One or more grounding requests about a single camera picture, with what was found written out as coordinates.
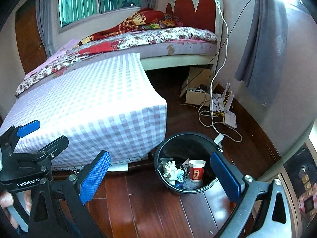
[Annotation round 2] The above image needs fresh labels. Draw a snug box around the red paper cup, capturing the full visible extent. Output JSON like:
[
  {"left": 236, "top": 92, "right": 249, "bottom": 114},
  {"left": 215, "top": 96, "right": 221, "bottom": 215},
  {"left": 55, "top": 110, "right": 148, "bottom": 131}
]
[{"left": 189, "top": 160, "right": 206, "bottom": 182}]

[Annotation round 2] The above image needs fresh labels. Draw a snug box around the blue face mask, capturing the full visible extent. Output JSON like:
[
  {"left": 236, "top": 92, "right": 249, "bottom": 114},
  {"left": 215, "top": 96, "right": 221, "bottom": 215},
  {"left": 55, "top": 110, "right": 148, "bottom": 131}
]
[{"left": 163, "top": 161, "right": 184, "bottom": 185}]

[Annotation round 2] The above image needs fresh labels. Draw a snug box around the clear plastic bag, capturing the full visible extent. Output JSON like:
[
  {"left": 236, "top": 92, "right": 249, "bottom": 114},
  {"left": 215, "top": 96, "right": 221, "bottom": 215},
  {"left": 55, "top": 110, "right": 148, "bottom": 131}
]
[{"left": 182, "top": 178, "right": 203, "bottom": 190}]

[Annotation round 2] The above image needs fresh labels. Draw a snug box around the black round trash bin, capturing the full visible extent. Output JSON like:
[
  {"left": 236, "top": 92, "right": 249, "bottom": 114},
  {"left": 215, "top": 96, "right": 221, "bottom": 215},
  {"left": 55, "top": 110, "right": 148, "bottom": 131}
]
[{"left": 154, "top": 132, "right": 219, "bottom": 196}]

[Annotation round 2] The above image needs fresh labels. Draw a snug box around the person's left hand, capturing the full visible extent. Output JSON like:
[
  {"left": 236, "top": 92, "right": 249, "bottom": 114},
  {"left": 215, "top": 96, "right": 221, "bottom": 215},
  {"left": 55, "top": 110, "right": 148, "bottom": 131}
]
[{"left": 0, "top": 190, "right": 32, "bottom": 229}]

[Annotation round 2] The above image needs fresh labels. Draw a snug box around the white power strip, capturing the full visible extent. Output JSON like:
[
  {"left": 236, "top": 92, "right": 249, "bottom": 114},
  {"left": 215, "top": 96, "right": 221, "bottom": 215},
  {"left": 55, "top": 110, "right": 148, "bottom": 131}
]
[{"left": 213, "top": 133, "right": 224, "bottom": 152}]

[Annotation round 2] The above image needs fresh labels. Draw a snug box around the white wifi router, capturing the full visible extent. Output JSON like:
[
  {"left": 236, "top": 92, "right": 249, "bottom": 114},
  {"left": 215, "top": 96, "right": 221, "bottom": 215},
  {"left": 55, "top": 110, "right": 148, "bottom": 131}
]
[{"left": 222, "top": 83, "right": 237, "bottom": 129}]

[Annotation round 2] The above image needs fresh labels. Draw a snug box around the brown wooden door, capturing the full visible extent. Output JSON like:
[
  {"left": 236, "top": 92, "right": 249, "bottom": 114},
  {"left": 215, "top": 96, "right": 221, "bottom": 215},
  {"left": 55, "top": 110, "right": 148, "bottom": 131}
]
[{"left": 15, "top": 0, "right": 47, "bottom": 74}]

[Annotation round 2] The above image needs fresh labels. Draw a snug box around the pink checkered tablecloth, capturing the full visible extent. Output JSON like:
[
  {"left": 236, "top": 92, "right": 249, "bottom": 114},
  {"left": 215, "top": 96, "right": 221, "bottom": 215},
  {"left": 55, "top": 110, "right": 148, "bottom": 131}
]
[{"left": 1, "top": 53, "right": 167, "bottom": 170}]

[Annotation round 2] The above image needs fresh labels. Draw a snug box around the cardboard box under bed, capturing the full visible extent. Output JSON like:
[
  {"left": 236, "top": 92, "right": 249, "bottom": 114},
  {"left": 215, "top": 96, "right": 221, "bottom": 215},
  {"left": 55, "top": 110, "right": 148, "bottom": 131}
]
[{"left": 180, "top": 67, "right": 214, "bottom": 107}]

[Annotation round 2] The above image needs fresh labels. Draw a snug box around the gray window curtain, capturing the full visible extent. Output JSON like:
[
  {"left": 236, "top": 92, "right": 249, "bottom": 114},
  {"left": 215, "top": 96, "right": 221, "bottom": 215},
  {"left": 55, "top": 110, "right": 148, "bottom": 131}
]
[{"left": 35, "top": 0, "right": 57, "bottom": 57}]

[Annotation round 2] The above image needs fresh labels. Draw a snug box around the bed with floral cover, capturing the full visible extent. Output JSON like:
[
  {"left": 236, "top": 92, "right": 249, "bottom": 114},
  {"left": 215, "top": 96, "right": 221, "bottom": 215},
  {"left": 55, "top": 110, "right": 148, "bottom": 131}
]
[{"left": 16, "top": 27, "right": 218, "bottom": 97}]

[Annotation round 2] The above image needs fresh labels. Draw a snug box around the red patterned blanket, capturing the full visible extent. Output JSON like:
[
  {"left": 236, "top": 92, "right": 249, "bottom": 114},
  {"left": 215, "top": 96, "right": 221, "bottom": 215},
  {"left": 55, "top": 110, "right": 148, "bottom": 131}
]
[{"left": 75, "top": 8, "right": 183, "bottom": 48}]

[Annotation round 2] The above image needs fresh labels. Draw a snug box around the red heart headboard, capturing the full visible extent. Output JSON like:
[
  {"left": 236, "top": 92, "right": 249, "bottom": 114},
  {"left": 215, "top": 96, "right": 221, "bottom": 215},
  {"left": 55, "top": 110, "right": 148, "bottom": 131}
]
[{"left": 165, "top": 0, "right": 223, "bottom": 38}]

